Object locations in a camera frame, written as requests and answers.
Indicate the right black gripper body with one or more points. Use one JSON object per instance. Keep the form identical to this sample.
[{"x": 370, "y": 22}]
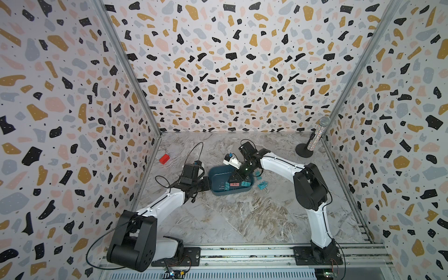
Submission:
[{"x": 244, "y": 169}]

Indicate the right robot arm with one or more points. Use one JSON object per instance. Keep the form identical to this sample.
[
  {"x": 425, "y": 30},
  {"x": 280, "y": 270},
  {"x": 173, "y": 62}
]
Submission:
[{"x": 310, "y": 189}]

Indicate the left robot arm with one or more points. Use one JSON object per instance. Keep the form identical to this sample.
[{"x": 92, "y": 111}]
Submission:
[{"x": 135, "y": 243}]

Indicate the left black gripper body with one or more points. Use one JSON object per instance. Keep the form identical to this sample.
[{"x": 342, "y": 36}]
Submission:
[{"x": 201, "y": 185}]

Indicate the glitter microphone on black stand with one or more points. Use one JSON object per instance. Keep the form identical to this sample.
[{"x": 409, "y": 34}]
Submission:
[{"x": 306, "y": 150}]

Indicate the teal plastic storage box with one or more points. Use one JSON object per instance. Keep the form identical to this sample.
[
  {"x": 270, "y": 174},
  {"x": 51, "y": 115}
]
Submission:
[{"x": 220, "y": 181}]

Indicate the red small block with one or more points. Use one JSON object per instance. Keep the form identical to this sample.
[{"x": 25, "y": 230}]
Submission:
[{"x": 164, "y": 159}]

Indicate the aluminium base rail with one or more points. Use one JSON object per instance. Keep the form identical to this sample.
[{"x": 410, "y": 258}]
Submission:
[{"x": 356, "y": 261}]

